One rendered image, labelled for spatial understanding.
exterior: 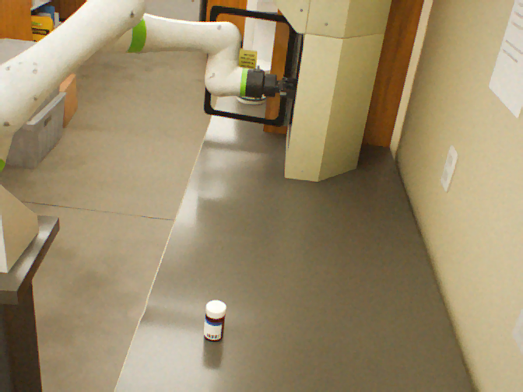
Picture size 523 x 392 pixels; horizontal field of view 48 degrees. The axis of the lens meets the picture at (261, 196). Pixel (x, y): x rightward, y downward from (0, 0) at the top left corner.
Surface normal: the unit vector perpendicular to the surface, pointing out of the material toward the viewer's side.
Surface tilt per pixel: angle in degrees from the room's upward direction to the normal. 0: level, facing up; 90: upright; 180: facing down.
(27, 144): 96
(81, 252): 0
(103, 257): 0
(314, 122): 90
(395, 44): 90
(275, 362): 0
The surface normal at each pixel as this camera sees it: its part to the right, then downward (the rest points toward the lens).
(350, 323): 0.11, -0.87
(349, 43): 0.66, 0.42
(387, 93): -0.05, 0.48
